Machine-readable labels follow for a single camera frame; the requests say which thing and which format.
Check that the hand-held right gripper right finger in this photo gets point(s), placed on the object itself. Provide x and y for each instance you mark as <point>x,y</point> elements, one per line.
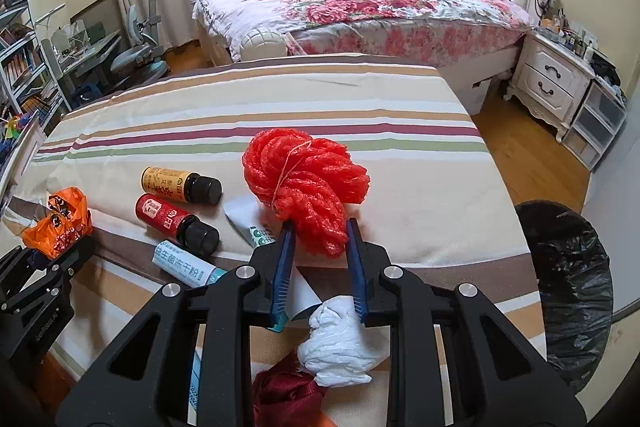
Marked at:
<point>355,267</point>

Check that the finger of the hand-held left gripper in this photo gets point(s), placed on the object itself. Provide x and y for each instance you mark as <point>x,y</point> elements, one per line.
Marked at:
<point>75,257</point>

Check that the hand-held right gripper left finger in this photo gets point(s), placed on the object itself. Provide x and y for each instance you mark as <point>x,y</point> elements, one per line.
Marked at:
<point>283,267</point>

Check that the orange plastic bag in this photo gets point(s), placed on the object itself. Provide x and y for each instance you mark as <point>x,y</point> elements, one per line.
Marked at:
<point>60,227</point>

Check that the white tube with green print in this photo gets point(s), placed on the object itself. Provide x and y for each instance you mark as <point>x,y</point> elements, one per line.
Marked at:
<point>242,217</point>

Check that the white tissue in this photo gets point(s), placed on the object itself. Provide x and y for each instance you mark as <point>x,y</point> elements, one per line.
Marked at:
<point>335,342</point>

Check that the red mesh net bundle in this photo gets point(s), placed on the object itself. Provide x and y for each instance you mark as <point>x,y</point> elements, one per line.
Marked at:
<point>300,187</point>

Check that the red cylindrical can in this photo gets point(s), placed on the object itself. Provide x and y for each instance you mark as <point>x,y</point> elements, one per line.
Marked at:
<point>160,212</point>

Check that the yellow label dark bottle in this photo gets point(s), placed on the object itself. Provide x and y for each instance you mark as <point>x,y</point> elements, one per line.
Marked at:
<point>165,181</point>

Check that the bin with black bag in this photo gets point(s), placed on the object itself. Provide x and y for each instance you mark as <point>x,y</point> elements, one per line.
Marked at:
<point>565,287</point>

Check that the dark red cloth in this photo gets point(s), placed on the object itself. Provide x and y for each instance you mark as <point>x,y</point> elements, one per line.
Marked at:
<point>285,397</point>

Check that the white blue paper packet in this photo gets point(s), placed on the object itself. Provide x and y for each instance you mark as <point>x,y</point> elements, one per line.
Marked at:
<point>195,379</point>

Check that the striped sheet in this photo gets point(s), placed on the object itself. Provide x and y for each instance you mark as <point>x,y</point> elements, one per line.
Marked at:
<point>300,107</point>

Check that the study desk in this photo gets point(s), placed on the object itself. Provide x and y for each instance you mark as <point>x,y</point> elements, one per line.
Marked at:
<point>85,52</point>

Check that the bookshelf with books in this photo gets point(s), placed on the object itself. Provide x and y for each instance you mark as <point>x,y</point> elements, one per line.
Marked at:
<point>20,57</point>

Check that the grey desk chair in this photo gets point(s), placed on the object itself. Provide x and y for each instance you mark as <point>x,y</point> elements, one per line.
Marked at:
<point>135,57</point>

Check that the floral quilt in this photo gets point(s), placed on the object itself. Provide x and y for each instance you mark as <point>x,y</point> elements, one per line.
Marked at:
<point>375,2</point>

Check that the white nightstand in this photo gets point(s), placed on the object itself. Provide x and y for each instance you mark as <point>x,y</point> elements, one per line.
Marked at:
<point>545,77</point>

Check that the plastic drawer unit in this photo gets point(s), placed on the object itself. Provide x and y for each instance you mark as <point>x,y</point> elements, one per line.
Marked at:
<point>600,117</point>

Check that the group of small bottles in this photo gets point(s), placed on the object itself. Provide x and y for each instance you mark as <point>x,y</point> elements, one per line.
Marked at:
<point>565,29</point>

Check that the black pouch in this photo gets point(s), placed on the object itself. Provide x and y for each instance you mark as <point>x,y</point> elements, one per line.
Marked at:
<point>606,69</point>

